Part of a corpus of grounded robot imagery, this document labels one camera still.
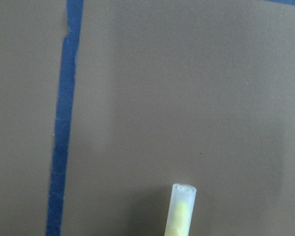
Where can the yellow highlighter pen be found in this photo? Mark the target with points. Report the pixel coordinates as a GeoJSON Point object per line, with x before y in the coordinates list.
{"type": "Point", "coordinates": [180, 210]}

